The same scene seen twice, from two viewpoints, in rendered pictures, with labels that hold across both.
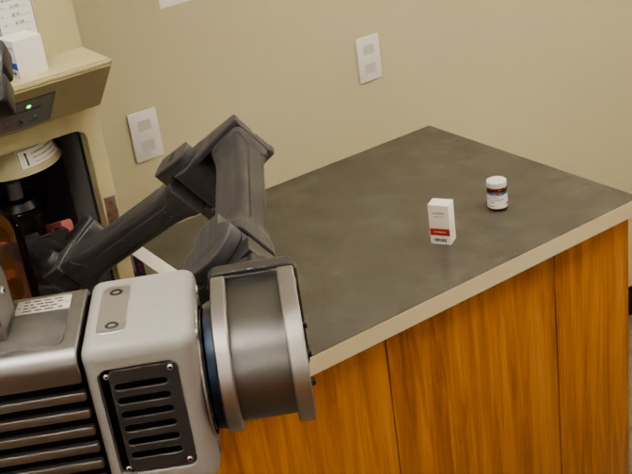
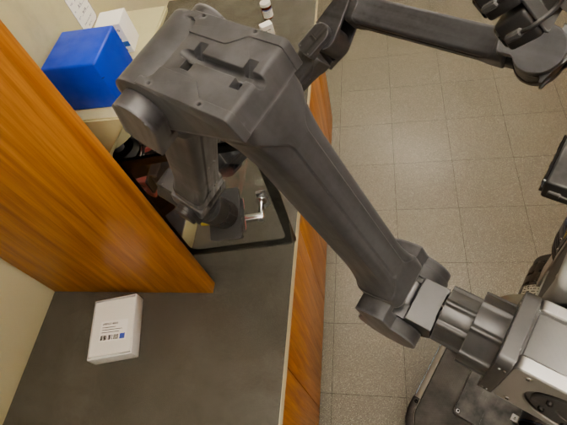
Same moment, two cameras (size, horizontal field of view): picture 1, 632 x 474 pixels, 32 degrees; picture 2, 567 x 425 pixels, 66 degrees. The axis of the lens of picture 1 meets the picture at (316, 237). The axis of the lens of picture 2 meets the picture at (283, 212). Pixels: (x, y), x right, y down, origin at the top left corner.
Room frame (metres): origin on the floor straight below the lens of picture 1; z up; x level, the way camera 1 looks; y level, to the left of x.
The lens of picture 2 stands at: (0.96, 0.76, 1.97)
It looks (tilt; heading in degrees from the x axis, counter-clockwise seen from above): 55 degrees down; 324
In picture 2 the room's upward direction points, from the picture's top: 21 degrees counter-clockwise
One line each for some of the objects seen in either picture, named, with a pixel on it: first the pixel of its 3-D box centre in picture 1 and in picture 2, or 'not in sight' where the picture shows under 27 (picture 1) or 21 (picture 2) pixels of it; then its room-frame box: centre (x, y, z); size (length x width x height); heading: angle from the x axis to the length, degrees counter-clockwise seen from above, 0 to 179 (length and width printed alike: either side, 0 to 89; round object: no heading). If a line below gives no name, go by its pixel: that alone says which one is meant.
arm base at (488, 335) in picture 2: not in sight; (477, 329); (0.96, 0.57, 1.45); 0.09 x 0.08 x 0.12; 92
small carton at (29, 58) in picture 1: (23, 54); (117, 32); (1.73, 0.42, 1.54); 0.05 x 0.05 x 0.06; 37
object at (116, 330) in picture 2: not in sight; (116, 328); (1.71, 0.86, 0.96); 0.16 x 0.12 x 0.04; 133
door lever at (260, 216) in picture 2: not in sight; (245, 212); (1.47, 0.49, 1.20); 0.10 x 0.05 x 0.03; 38
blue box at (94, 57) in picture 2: not in sight; (92, 68); (1.67, 0.52, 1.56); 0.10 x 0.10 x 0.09; 31
